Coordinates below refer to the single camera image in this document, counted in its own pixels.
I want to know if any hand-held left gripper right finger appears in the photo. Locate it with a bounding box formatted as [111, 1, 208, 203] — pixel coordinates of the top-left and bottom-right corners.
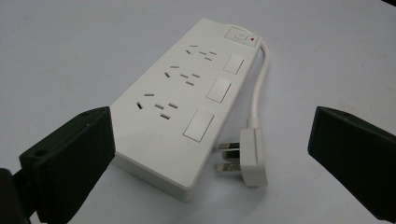
[307, 105, 396, 224]

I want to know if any white power cable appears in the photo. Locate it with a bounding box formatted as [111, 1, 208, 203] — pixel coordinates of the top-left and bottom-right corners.
[224, 23, 271, 129]

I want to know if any white power plug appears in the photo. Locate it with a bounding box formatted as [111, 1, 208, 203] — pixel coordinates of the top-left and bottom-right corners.
[215, 127, 269, 188]

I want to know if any white power strip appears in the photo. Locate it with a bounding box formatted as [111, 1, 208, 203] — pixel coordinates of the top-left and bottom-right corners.
[109, 17, 263, 203]

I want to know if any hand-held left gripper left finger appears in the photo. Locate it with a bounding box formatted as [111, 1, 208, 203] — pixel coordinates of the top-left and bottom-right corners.
[19, 105, 117, 224]

